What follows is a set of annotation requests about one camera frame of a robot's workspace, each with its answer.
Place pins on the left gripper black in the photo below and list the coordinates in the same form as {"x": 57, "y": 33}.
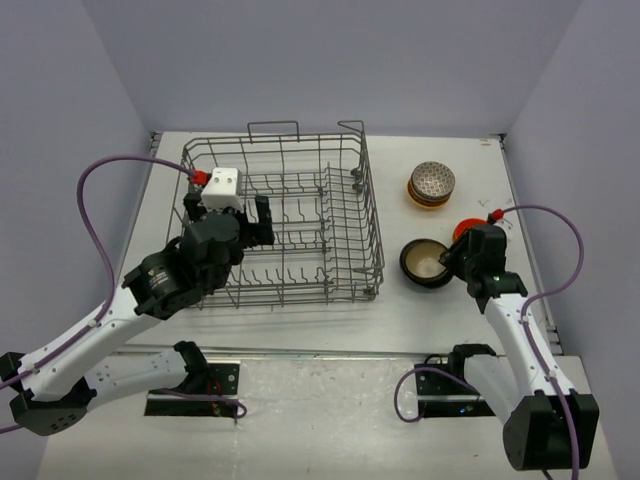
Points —
{"x": 261, "y": 232}

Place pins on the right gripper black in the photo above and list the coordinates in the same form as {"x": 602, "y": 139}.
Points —
{"x": 449, "y": 257}

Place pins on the glossy teal blue bowl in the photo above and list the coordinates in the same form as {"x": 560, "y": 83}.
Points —
{"x": 431, "y": 283}

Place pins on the black patterned bowl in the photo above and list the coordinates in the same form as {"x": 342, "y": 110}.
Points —
{"x": 421, "y": 258}

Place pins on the orange bowl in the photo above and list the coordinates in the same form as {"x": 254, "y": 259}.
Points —
{"x": 465, "y": 225}

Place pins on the yellow bowl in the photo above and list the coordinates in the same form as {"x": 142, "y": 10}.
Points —
{"x": 429, "y": 206}

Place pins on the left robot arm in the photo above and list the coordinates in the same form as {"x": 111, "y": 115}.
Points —
{"x": 57, "y": 385}

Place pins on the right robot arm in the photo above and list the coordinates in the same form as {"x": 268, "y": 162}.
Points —
{"x": 546, "y": 423}

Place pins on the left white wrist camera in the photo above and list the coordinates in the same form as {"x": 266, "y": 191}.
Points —
{"x": 223, "y": 190}

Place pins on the grey wire dish rack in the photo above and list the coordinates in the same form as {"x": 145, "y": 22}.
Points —
{"x": 327, "y": 244}

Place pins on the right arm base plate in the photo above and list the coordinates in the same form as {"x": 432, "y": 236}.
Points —
{"x": 441, "y": 397}

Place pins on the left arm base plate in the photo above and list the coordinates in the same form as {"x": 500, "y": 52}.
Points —
{"x": 213, "y": 397}

